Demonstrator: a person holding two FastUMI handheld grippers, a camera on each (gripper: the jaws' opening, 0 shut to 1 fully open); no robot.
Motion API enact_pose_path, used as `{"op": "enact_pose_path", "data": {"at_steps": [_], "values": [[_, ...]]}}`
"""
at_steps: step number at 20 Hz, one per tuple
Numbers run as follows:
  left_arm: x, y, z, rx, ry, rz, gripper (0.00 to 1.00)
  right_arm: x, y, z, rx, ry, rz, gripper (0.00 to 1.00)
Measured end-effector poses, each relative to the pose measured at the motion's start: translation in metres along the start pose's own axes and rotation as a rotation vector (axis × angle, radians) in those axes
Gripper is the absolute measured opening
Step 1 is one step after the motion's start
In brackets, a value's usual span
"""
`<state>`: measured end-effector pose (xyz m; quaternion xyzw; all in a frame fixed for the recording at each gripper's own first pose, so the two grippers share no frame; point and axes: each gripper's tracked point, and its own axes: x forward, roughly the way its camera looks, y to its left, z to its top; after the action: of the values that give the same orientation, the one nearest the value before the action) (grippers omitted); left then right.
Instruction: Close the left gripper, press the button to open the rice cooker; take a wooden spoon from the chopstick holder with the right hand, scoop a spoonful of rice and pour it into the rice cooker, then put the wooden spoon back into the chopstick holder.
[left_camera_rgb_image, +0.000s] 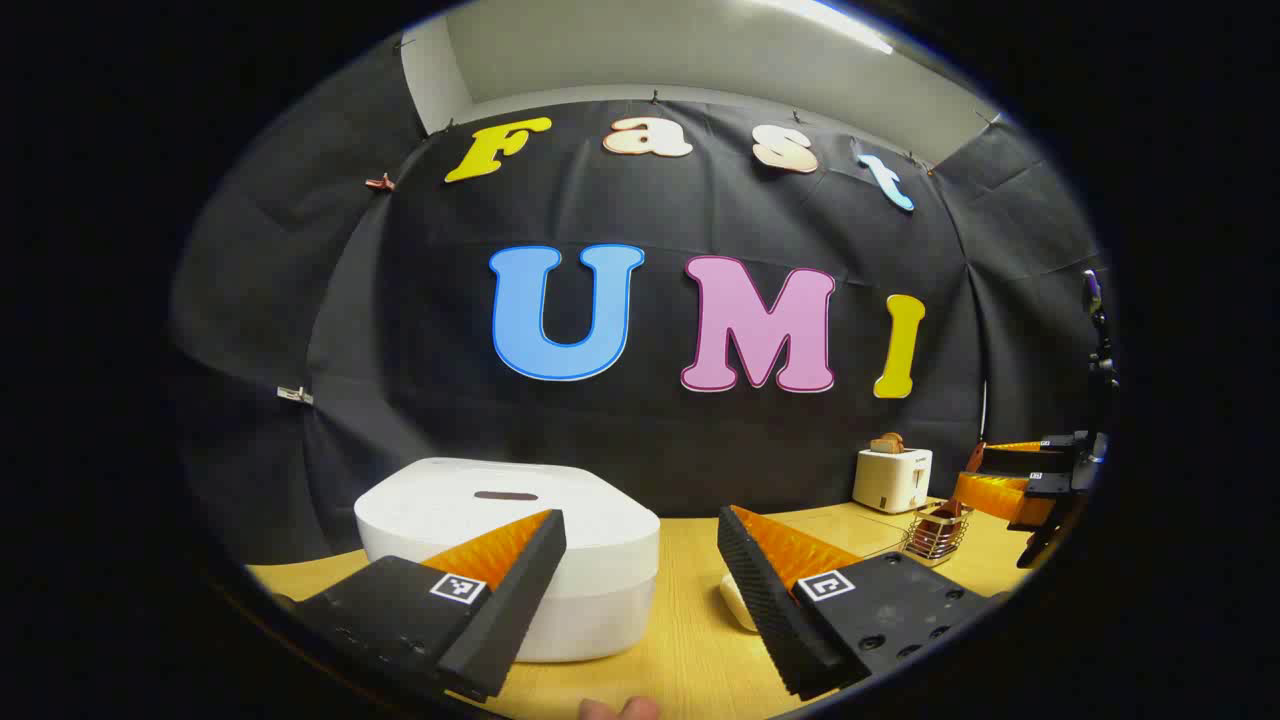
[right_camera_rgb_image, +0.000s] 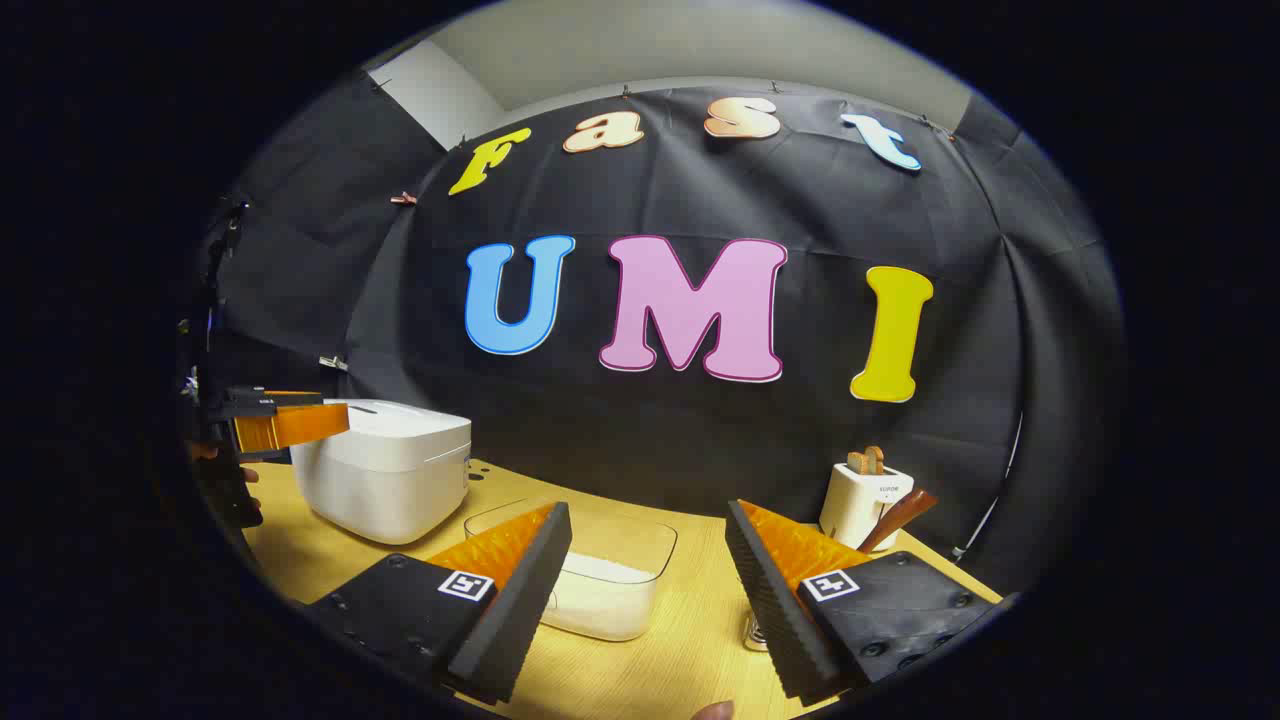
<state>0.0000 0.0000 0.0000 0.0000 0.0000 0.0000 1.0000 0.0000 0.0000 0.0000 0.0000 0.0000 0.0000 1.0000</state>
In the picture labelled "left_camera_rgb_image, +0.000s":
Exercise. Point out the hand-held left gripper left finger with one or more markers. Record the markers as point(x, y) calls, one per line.
point(520, 590)

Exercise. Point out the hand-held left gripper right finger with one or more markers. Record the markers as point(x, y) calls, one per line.
point(765, 600)

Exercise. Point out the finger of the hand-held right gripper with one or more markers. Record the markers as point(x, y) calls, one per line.
point(1020, 461)
point(1000, 497)

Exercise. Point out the brown wooden spoon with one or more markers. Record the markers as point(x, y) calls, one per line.
point(948, 511)

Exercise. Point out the white rice cooker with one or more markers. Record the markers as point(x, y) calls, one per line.
point(440, 510)

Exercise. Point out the white toaster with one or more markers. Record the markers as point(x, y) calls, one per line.
point(890, 482)

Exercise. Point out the black backdrop cloth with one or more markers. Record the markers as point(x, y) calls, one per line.
point(700, 440)

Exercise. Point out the silver cloth clip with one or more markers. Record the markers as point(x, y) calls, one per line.
point(295, 395)

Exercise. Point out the copper cloth clip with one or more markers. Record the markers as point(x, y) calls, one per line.
point(380, 182)

